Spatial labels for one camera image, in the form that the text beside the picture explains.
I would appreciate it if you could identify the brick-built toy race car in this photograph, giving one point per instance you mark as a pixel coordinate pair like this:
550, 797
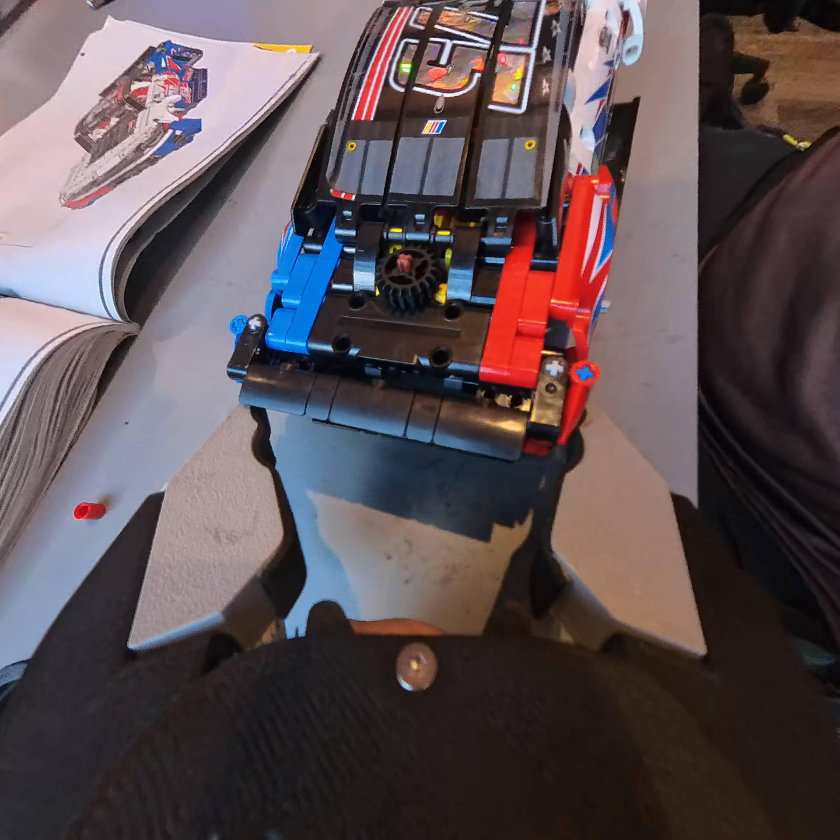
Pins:
407, 341

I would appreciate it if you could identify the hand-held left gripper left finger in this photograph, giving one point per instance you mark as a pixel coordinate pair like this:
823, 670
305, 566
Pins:
210, 544

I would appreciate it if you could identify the small red brick bushing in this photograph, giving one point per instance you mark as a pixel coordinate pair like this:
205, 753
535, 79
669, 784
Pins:
88, 511

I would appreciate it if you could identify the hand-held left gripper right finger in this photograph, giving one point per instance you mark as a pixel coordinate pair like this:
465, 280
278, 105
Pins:
623, 544

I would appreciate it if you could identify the open building instruction booklet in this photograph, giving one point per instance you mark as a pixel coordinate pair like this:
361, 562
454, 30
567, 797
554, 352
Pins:
79, 131

